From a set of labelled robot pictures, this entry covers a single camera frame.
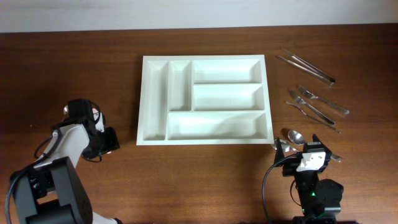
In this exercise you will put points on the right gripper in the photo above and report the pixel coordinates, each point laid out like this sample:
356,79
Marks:
290,166

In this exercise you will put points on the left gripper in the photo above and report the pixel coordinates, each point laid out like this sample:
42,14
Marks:
113,144

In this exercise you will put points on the small steel teaspoon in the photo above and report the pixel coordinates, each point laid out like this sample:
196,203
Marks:
66,110

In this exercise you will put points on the long steel tongs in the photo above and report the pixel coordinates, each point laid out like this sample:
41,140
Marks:
307,67

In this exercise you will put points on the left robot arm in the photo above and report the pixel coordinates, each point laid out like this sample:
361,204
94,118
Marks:
49,190

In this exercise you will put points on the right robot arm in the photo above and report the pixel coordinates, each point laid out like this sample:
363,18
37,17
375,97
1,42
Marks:
319,199

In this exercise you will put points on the large steel spoon upper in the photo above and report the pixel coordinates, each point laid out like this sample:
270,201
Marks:
298,139

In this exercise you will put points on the large steel spoon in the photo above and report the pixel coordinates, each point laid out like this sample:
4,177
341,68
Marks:
285,146
298,139

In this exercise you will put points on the large steel spoon lower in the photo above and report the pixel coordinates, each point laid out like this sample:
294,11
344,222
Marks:
285,146

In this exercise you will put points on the thin small steel fork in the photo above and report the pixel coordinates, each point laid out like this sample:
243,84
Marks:
313,118

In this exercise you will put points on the white plastic cutlery tray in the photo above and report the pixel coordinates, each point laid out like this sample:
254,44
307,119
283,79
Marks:
204,99

